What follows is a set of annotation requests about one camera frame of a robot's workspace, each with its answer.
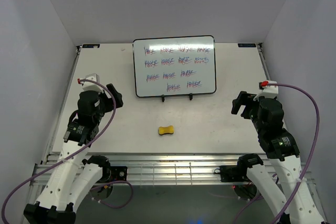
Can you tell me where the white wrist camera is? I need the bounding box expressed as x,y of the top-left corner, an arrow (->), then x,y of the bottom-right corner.
254,80 -> 279,101
77,73 -> 102,93

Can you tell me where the right blue table label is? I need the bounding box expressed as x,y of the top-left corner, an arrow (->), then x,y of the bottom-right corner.
238,43 -> 256,48

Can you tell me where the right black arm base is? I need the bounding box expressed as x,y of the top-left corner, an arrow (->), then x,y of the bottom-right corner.
214,165 -> 248,183

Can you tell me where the blue table label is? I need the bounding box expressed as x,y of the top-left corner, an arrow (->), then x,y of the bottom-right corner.
238,43 -> 256,48
82,44 -> 100,49

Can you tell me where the purple cable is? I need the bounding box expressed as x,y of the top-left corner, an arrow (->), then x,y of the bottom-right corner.
1,78 -> 134,224
209,83 -> 320,224

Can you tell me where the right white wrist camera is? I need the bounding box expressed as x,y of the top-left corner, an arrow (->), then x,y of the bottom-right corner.
254,80 -> 279,101

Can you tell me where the left blue table label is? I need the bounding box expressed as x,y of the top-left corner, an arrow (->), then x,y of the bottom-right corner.
82,44 -> 100,49

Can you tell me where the metal wire board stand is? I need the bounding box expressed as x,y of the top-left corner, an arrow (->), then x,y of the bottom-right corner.
160,93 -> 194,102

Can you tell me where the yellow bone-shaped eraser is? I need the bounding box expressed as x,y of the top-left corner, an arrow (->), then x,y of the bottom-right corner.
158,125 -> 174,135

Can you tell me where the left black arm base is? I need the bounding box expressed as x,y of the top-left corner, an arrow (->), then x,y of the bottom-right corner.
98,166 -> 128,183

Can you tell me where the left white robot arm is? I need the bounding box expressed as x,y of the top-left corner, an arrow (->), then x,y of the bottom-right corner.
24,80 -> 123,223

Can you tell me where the white whiteboard black frame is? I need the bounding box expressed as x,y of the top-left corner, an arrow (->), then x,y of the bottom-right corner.
132,35 -> 217,98

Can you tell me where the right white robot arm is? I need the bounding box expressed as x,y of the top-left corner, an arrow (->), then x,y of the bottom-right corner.
232,90 -> 325,223

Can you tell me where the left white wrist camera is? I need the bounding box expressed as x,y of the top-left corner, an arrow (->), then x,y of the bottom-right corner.
77,73 -> 102,93

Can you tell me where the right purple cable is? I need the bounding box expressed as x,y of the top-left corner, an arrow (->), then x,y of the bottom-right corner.
209,83 -> 320,224

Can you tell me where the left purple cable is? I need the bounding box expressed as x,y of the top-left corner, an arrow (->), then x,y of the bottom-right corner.
1,78 -> 134,224

